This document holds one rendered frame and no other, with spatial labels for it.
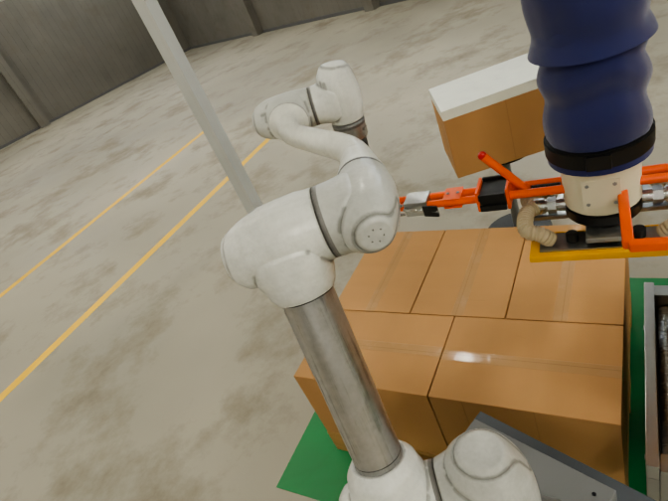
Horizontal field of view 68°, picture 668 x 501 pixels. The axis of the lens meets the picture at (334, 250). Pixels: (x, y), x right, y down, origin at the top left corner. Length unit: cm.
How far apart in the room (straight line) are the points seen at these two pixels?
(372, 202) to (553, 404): 116
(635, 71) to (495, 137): 167
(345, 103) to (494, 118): 153
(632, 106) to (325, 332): 77
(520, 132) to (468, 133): 27
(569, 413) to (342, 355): 100
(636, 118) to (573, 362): 93
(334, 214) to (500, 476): 56
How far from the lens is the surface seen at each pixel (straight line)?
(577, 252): 132
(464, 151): 278
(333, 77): 130
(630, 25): 113
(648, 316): 192
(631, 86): 119
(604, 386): 181
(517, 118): 279
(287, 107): 128
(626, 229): 118
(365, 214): 76
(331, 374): 91
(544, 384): 182
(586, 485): 130
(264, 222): 82
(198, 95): 433
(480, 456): 103
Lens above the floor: 198
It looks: 32 degrees down
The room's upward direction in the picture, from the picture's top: 24 degrees counter-clockwise
